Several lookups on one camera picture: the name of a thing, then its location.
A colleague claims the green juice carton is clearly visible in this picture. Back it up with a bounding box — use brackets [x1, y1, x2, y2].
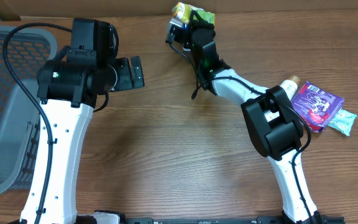
[172, 2, 215, 24]

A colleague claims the white tube gold cap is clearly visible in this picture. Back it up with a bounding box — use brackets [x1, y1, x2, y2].
[280, 75, 300, 100]

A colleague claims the purple snack packet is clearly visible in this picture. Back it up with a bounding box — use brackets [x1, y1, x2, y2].
[291, 82, 344, 133]

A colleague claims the teal snack packet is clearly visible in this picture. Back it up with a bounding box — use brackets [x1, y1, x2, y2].
[328, 109, 357, 136]

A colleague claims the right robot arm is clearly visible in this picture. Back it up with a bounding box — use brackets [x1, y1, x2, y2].
[179, 10, 319, 223]

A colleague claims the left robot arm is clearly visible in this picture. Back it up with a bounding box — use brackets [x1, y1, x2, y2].
[20, 18, 144, 224]

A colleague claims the grey plastic basket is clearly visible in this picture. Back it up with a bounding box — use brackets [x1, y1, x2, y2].
[0, 26, 57, 194]

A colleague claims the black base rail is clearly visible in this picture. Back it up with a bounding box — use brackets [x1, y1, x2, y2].
[116, 216, 346, 224]

